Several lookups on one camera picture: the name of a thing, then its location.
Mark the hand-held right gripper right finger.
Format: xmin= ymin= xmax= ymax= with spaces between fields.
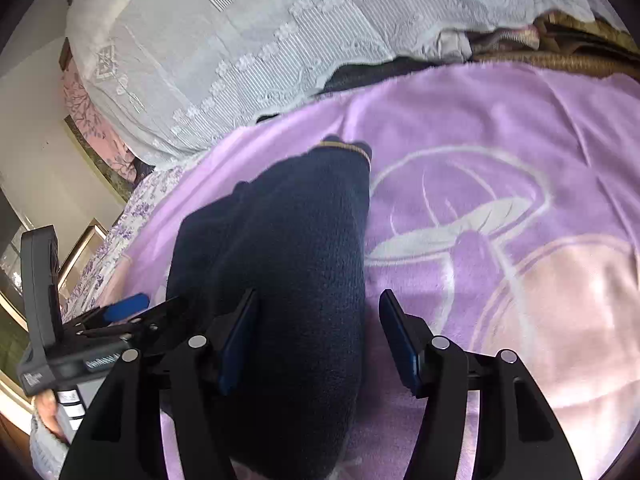
xmin=378 ymin=289 xmax=583 ymax=480

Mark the person's left hand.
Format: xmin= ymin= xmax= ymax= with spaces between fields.
xmin=35 ymin=390 xmax=71 ymax=444

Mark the dark cloth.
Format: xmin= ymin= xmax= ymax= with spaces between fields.
xmin=257 ymin=57 xmax=446 ymax=123

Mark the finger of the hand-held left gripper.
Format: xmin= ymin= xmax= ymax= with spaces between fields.
xmin=75 ymin=296 xmax=191 ymax=361
xmin=62 ymin=294 xmax=150 ymax=331

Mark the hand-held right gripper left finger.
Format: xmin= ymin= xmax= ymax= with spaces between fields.
xmin=59 ymin=287 xmax=261 ymax=480

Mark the gold picture frame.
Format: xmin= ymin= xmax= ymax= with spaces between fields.
xmin=57 ymin=219 xmax=109 ymax=302

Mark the navy blue sock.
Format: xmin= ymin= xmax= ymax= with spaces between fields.
xmin=165 ymin=135 xmax=373 ymax=478

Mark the purple printed blanket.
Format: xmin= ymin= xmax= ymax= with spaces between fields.
xmin=92 ymin=62 xmax=640 ymax=480

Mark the brown patterned fabric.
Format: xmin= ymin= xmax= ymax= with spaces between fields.
xmin=470 ymin=12 xmax=640 ymax=81

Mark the person's left forearm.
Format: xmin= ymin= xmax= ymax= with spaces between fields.
xmin=29 ymin=412 xmax=71 ymax=473

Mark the purple floral bed sheet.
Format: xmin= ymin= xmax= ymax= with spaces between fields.
xmin=60 ymin=162 xmax=201 ymax=311

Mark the white lace bedspread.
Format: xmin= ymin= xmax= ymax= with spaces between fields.
xmin=65 ymin=0 xmax=596 ymax=168

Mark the pink floral cloth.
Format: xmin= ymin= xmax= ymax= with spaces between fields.
xmin=61 ymin=57 xmax=137 ymax=181

